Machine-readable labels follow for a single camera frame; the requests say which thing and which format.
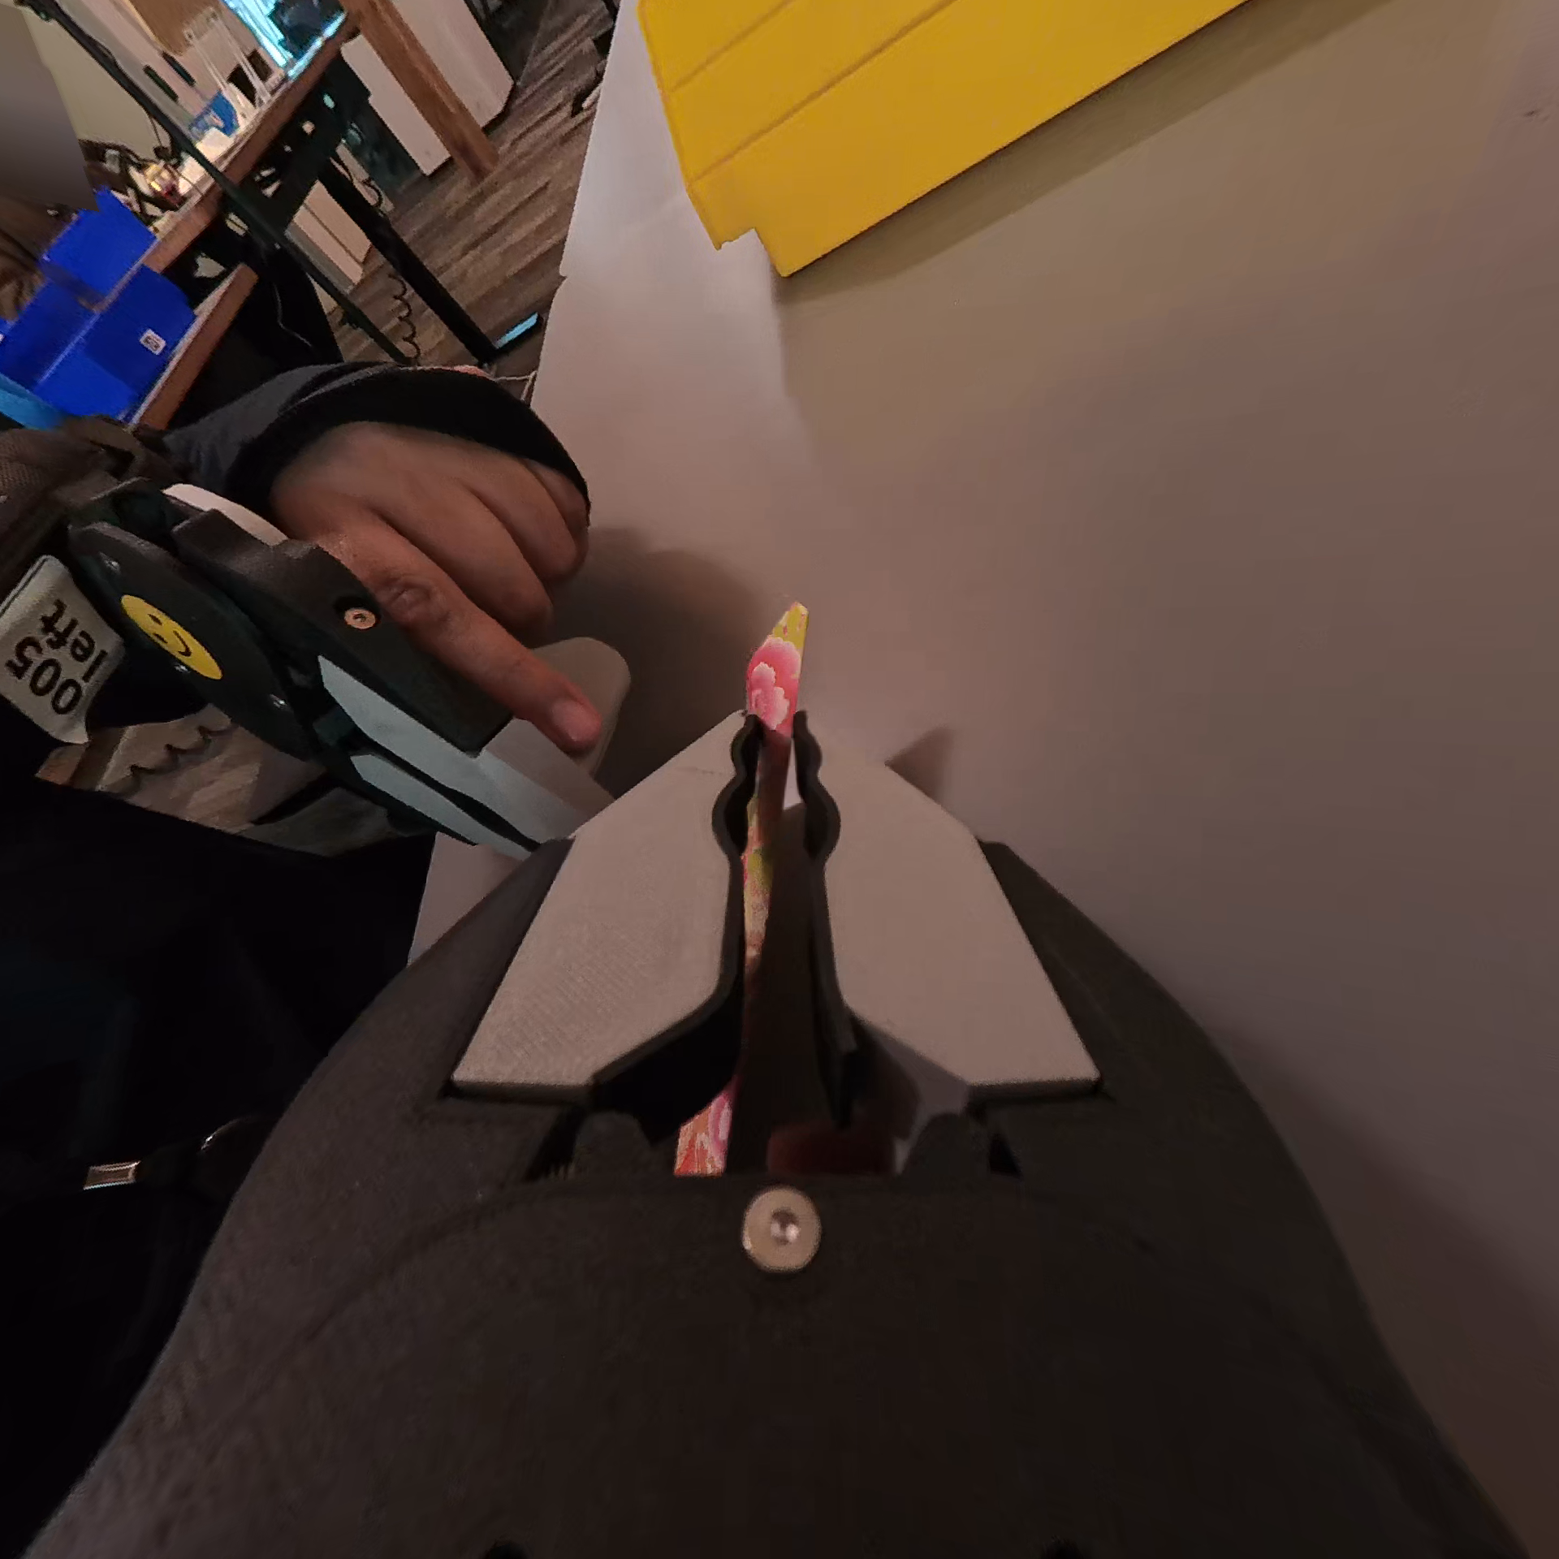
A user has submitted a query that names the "wooden table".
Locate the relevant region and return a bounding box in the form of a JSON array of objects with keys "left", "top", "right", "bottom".
[{"left": 122, "top": 0, "right": 503, "bottom": 429}]

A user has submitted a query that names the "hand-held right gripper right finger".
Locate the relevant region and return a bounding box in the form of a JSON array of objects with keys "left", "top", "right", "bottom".
[{"left": 786, "top": 713, "right": 1104, "bottom": 1135}]

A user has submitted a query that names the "person's left forearm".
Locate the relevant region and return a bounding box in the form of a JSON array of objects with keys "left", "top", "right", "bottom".
[{"left": 165, "top": 364, "right": 596, "bottom": 514}]

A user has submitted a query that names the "metal badge reel clip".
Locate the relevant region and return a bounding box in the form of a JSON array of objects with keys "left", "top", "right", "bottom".
[{"left": 80, "top": 1115, "right": 276, "bottom": 1202}]

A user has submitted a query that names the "black stand pole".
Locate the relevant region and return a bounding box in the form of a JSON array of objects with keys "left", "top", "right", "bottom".
[{"left": 22, "top": 0, "right": 406, "bottom": 364}]

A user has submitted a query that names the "yellow plastic bin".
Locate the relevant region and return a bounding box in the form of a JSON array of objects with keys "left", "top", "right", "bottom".
[{"left": 637, "top": 0, "right": 1258, "bottom": 279}]

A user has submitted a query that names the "brown bag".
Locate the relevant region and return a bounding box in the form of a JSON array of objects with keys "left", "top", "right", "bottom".
[{"left": 0, "top": 420, "right": 178, "bottom": 581}]

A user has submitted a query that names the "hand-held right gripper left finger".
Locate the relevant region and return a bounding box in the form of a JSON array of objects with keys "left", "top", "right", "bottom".
[{"left": 451, "top": 710, "right": 769, "bottom": 1099}]

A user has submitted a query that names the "person's left hand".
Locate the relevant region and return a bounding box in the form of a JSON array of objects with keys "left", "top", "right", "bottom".
[{"left": 272, "top": 420, "right": 605, "bottom": 751}]

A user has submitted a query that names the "blue plastic bin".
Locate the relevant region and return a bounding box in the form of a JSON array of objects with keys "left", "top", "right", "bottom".
[
  {"left": 37, "top": 189, "right": 163, "bottom": 297},
  {"left": 0, "top": 263, "right": 203, "bottom": 424}
]

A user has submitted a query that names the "floral origami paper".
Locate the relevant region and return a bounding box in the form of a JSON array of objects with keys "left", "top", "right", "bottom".
[{"left": 673, "top": 603, "right": 813, "bottom": 1178}]

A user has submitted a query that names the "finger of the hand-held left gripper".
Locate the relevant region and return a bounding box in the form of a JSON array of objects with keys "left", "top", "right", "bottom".
[
  {"left": 352, "top": 733, "right": 541, "bottom": 858},
  {"left": 319, "top": 655, "right": 614, "bottom": 845}
]

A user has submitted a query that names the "white cabinet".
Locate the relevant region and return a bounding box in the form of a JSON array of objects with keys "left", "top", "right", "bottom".
[{"left": 344, "top": 0, "right": 516, "bottom": 176}]

